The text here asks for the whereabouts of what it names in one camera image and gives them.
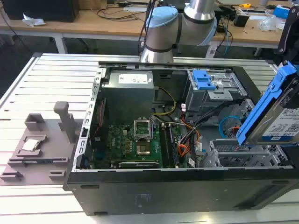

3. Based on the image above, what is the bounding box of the hard disk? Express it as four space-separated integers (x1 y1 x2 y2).
235 61 299 147

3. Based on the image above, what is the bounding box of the blue empty disk carrier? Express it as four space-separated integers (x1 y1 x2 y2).
192 69 217 91

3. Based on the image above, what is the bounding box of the metal disk bay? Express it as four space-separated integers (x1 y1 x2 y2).
202 137 294 169

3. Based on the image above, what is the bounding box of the clear plastic bag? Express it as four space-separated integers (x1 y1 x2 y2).
257 15 284 32

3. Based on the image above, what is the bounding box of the blue cardboard box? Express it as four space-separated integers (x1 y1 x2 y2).
272 5 291 20

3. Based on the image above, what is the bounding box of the black power adapter block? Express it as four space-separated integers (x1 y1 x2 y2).
233 11 250 28

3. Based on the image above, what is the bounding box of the grey metal drive cage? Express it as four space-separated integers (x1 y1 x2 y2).
184 68 249 119

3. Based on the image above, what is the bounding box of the black RAM stick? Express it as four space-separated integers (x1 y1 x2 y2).
159 124 173 168

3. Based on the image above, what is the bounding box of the grey power supply unit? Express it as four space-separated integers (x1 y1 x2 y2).
100 70 157 119

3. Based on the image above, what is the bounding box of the metal socket cover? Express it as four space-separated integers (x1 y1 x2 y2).
133 119 153 142

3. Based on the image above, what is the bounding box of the wooden work desk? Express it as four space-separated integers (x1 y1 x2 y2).
0 0 299 56

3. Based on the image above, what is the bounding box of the CPU socket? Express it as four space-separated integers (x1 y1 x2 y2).
135 142 152 157

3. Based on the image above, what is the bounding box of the green motherboard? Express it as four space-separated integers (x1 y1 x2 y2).
90 116 188 169

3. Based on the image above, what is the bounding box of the black graphics card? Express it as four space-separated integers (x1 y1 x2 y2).
118 161 160 169

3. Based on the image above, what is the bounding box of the black open PC case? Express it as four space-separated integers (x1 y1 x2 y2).
63 61 299 217

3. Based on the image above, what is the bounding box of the black box on desk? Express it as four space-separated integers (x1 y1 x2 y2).
1 0 79 23

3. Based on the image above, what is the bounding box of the crumpled white paper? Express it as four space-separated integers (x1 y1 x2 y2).
22 12 47 27

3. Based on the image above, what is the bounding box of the grey parts rack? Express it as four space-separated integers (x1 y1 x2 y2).
0 101 86 186

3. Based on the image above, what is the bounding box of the silver CPU chip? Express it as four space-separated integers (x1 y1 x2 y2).
21 139 40 151

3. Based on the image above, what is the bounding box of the blue disk wire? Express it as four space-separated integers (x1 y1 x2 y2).
220 114 242 141

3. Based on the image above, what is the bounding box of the black cable bundle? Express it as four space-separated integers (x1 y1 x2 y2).
179 99 243 168

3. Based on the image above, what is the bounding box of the yellow power wire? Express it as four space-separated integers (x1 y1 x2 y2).
153 87 178 116

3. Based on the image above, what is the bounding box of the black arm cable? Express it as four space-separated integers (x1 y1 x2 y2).
138 0 157 62

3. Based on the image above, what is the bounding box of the orange disk wire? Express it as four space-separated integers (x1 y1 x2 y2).
177 129 200 160

